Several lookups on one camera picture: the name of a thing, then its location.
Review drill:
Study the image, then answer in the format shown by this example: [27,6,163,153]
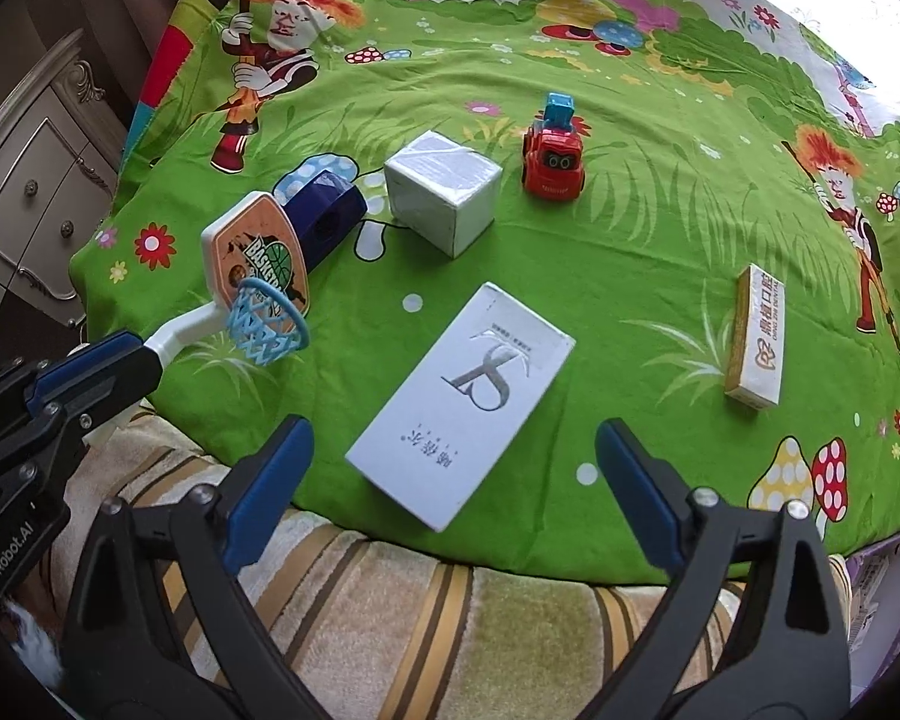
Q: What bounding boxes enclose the green cartoon printed blanket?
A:
[67,0,900,586]

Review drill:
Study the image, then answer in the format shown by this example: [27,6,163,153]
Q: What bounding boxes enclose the toy basketball hoop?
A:
[144,191,313,374]

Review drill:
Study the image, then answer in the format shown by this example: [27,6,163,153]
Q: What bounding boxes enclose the carved white nightstand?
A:
[0,30,147,331]

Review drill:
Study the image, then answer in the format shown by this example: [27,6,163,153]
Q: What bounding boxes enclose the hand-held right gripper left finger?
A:
[60,414,316,720]

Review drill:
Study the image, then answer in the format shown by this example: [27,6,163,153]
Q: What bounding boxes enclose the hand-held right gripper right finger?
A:
[576,418,852,720]

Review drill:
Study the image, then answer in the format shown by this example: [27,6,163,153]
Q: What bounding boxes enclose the white fluffy cloth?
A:
[4,600,65,691]

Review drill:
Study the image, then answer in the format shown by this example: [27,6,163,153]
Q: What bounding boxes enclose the long white box grey logo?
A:
[345,283,577,533]

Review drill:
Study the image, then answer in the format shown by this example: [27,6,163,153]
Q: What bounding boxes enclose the white box gold sides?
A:
[724,264,785,410]

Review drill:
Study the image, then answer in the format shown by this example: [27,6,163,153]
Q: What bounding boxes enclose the plastic-wrapped white cube box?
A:
[384,130,503,257]

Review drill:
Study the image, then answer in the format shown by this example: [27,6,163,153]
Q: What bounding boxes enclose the red toy car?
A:
[521,92,587,202]

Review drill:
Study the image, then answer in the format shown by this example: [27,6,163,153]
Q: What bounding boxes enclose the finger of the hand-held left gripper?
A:
[0,349,167,518]
[0,328,147,421]

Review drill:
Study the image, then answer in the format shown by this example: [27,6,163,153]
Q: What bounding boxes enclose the purple cardboard box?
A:
[844,517,900,691]

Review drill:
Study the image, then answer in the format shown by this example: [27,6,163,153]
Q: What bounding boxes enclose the blue plastic toy base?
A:
[285,171,367,275]

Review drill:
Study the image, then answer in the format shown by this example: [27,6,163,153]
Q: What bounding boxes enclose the brown curtain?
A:
[67,0,226,113]

